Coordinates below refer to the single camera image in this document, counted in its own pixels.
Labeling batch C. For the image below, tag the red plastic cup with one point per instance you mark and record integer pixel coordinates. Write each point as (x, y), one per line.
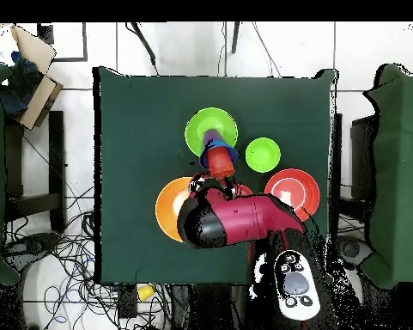
(219, 163)

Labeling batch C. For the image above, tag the large orange plastic bowl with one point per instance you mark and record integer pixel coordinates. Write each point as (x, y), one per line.
(166, 209)

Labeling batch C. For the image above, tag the dark blue plastic bowl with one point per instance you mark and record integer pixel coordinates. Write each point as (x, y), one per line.
(232, 153)

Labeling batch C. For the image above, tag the purple plastic cup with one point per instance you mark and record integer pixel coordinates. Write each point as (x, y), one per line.
(211, 137)

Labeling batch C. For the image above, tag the large green plastic bowl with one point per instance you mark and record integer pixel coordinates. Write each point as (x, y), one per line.
(211, 118)

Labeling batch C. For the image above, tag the yellow plastic cup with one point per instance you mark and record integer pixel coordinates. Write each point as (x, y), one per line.
(145, 293)

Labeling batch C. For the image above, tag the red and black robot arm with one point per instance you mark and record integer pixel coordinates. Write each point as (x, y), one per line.
(247, 216)

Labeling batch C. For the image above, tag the small red plastic bowl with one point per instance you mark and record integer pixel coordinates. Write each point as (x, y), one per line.
(244, 190)

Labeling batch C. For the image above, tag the small green plastic bowl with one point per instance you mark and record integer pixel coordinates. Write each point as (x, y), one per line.
(262, 154)

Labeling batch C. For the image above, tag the dark green table cloth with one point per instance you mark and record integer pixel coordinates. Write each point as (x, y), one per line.
(140, 120)

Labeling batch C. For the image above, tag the large red plastic bowl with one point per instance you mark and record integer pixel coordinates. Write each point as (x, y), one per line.
(295, 189)

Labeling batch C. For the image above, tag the black pole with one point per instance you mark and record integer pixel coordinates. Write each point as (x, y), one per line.
(235, 37)

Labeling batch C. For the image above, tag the black chair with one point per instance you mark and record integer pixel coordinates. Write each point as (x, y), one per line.
(364, 158)

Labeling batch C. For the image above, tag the grey chair base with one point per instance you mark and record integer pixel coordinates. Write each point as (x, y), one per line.
(355, 251)

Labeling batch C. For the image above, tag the black chair base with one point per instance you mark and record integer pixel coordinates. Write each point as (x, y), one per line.
(31, 247)

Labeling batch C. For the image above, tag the cardboard box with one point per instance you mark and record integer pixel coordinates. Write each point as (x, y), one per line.
(37, 99)

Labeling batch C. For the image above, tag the blue cloth bundle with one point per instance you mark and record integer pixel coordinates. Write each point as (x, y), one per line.
(19, 89)

